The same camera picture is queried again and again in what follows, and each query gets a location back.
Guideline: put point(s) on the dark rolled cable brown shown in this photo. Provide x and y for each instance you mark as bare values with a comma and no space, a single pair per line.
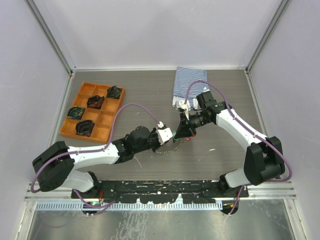
95,102

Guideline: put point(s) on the dark rolled cable blue yellow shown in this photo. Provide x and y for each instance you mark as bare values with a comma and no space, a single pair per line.
75,113

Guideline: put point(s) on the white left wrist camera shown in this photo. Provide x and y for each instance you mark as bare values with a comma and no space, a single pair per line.
164,135

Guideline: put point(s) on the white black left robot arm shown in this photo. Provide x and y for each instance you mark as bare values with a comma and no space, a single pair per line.
59,165

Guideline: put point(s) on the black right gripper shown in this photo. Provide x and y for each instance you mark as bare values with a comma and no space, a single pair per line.
184,130

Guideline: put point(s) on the green key tag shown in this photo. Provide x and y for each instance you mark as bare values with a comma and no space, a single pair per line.
175,137

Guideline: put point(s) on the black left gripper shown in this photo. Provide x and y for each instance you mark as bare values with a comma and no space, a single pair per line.
153,131

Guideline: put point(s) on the orange compartment tray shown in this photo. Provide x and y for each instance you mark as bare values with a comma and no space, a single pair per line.
95,124

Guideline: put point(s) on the white slotted cable duct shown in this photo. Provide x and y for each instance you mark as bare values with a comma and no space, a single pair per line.
176,206

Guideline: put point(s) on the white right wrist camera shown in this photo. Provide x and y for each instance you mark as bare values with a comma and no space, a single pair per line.
183,107

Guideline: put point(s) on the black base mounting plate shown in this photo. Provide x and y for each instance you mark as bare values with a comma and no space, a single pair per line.
160,191

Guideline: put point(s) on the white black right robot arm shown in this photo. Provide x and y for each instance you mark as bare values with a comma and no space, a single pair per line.
263,155

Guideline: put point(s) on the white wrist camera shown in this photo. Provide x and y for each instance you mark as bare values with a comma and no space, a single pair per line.
164,135
183,107

